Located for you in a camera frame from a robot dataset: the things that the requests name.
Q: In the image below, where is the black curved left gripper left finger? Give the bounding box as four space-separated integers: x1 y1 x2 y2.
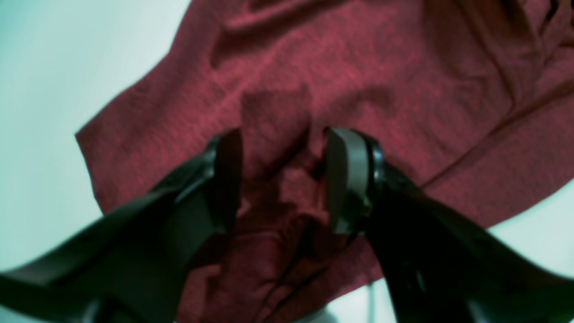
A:
0 129 243 323

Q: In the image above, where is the dark red long-sleeve shirt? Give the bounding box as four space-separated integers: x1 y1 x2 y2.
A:
76 0 573 323

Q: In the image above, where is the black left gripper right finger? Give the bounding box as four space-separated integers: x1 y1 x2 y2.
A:
325 127 574 323

